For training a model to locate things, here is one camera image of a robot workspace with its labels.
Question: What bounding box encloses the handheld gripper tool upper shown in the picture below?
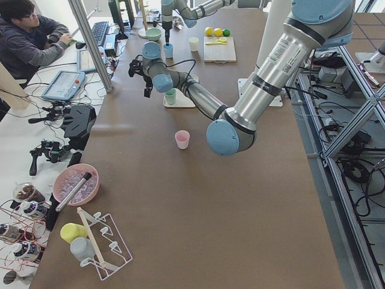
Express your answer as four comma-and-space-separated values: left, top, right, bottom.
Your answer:
28, 102, 70, 124

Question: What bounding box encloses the pink bowl with ice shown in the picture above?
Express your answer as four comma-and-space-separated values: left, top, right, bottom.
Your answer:
53, 164, 100, 207

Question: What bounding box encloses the aluminium frame post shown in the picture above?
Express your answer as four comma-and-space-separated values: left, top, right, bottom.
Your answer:
68, 0, 113, 93

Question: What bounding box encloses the green plastic cup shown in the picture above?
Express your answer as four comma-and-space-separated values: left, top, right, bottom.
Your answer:
164, 88, 176, 105

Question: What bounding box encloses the computer mouse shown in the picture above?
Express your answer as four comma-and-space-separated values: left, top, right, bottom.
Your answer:
75, 42, 86, 49

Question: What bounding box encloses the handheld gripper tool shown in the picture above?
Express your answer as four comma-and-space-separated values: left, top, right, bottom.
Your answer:
28, 102, 70, 124
29, 140, 70, 176

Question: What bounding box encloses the metal ice scoop tube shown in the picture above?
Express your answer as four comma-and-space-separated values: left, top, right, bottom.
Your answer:
55, 172, 92, 213

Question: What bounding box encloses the black keyboard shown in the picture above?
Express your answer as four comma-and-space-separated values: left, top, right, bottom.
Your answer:
91, 21, 109, 46

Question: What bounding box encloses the wooden cutting board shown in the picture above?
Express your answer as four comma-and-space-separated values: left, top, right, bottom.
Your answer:
203, 37, 236, 63

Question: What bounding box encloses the yellow plastic knife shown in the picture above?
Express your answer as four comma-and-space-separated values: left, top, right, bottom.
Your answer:
205, 42, 227, 45

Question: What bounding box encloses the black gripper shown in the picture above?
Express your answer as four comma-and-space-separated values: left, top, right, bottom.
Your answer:
128, 54, 153, 97
152, 14, 173, 46

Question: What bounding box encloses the cream plastic cup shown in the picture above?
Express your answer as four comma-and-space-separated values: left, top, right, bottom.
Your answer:
188, 37, 199, 52

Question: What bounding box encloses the wooden mug tree stand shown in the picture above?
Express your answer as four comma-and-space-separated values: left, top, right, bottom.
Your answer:
134, 0, 148, 39

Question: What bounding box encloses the yellow plastic cup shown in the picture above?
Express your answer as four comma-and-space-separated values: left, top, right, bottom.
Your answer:
60, 223, 88, 244

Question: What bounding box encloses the pink plastic cup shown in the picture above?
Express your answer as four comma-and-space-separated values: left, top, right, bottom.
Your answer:
174, 130, 190, 149

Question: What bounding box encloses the white wire cup rack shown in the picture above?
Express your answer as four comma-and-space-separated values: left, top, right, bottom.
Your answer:
77, 207, 133, 281

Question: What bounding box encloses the yellow lemon left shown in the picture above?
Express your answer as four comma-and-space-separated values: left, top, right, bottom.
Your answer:
205, 26, 213, 37

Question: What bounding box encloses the bottle with dark label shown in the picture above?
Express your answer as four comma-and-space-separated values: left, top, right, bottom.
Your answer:
20, 200, 48, 219

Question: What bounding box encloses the handheld gripper tool lower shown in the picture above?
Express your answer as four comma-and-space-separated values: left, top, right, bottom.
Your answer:
29, 140, 70, 176

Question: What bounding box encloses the cream plastic tray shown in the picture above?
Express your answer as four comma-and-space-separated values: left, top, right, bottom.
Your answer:
163, 89, 196, 108

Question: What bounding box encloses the green lime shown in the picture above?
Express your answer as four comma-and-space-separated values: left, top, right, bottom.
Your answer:
223, 29, 231, 37

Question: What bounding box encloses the seated person dark hoodie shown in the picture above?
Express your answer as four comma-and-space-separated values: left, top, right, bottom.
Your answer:
1, 1, 73, 85

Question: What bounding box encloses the blue teach pendant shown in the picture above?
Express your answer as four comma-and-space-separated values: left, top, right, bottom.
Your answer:
76, 46, 108, 73
41, 70, 85, 101

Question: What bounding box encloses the blue teach pendant rear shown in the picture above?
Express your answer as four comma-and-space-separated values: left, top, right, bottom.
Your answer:
76, 46, 108, 73

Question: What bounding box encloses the grey plastic cup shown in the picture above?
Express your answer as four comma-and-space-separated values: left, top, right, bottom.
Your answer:
70, 237, 96, 261

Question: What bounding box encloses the blue teach pendant front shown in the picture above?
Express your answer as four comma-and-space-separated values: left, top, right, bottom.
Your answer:
41, 70, 85, 101

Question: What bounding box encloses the green bowl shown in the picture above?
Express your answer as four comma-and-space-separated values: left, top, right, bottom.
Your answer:
146, 28, 162, 42

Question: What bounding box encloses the yellow lemon middle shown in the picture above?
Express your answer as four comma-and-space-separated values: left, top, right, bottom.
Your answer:
213, 28, 223, 37

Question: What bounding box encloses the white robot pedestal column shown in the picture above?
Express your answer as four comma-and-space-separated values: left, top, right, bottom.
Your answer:
237, 0, 294, 107

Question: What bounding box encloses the iced coffee cup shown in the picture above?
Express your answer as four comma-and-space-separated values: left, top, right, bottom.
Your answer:
13, 182, 45, 203

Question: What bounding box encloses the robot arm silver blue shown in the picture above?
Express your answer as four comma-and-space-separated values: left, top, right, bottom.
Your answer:
157, 0, 234, 46
128, 1, 355, 156

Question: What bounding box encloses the yellow lemon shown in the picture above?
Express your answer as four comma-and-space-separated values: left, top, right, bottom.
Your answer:
213, 28, 223, 37
205, 26, 213, 37

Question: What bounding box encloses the blue plastic cup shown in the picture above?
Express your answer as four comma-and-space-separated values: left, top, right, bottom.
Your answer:
163, 43, 173, 59

